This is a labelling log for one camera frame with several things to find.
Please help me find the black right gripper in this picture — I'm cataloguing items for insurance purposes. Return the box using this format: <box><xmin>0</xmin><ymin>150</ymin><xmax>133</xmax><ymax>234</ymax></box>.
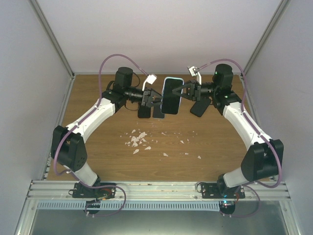
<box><xmin>171</xmin><ymin>80</ymin><xmax>217</xmax><ymax>103</ymax></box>

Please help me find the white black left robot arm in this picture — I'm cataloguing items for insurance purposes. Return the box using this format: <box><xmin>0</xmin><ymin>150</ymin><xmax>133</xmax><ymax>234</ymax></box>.
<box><xmin>51</xmin><ymin>67</ymin><xmax>161</xmax><ymax>198</ymax></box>

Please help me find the black phone case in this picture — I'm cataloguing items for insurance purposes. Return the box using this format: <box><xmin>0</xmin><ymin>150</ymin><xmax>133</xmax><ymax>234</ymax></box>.
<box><xmin>137</xmin><ymin>105</ymin><xmax>151</xmax><ymax>118</ymax></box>

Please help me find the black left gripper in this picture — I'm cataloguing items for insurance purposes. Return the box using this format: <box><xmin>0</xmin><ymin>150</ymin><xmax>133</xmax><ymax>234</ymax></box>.
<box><xmin>126</xmin><ymin>87</ymin><xmax>168</xmax><ymax>107</ymax></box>

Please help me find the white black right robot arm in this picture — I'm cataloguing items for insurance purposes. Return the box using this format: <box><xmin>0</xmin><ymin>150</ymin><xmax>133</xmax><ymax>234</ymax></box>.
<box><xmin>172</xmin><ymin>60</ymin><xmax>284</xmax><ymax>198</ymax></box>

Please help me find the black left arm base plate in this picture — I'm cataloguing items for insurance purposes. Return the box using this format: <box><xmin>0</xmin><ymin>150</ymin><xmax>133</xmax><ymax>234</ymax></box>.
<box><xmin>68</xmin><ymin>183</ymin><xmax>116</xmax><ymax>200</ymax></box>

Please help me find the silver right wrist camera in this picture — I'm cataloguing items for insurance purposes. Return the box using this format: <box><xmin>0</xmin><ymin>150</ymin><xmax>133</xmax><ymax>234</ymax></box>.
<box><xmin>188</xmin><ymin>66</ymin><xmax>202</xmax><ymax>85</ymax></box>

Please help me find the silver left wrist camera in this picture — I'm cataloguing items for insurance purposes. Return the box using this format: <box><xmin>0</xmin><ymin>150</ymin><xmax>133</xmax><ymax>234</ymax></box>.
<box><xmin>142</xmin><ymin>74</ymin><xmax>157</xmax><ymax>91</ymax></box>

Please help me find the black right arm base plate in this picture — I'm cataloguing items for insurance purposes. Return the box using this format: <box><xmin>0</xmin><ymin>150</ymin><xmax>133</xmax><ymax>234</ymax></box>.
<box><xmin>195</xmin><ymin>182</ymin><xmax>246</xmax><ymax>200</ymax></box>

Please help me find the aluminium front rail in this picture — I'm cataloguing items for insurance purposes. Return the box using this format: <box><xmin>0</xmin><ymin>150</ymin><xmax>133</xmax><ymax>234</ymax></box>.
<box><xmin>26</xmin><ymin>181</ymin><xmax>291</xmax><ymax>201</ymax></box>

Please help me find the grey slotted cable duct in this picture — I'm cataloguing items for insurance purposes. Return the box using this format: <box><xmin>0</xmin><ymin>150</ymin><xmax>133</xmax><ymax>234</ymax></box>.
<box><xmin>37</xmin><ymin>200</ymin><xmax>220</xmax><ymax>212</ymax></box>

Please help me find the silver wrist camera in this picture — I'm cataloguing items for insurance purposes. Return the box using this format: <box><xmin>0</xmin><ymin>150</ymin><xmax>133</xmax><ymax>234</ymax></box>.
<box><xmin>142</xmin><ymin>74</ymin><xmax>157</xmax><ymax>91</ymax></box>
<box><xmin>188</xmin><ymin>66</ymin><xmax>202</xmax><ymax>85</ymax></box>

